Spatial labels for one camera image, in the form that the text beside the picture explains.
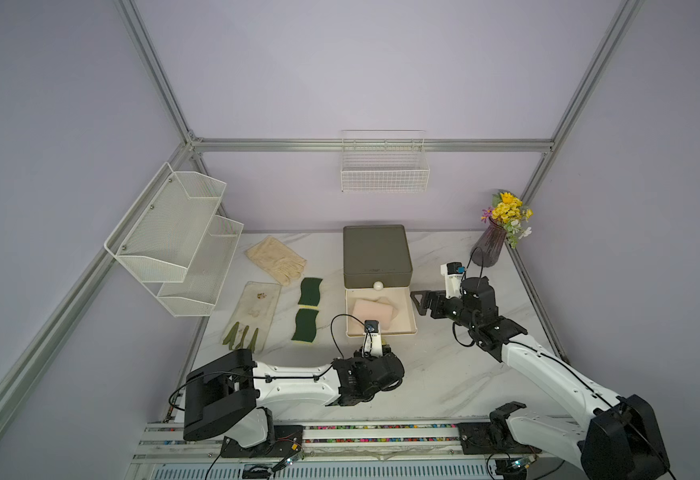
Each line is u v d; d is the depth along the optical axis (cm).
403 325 86
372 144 92
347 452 73
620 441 40
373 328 70
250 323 94
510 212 93
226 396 42
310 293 102
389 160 95
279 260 111
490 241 102
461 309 68
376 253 86
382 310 85
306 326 94
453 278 73
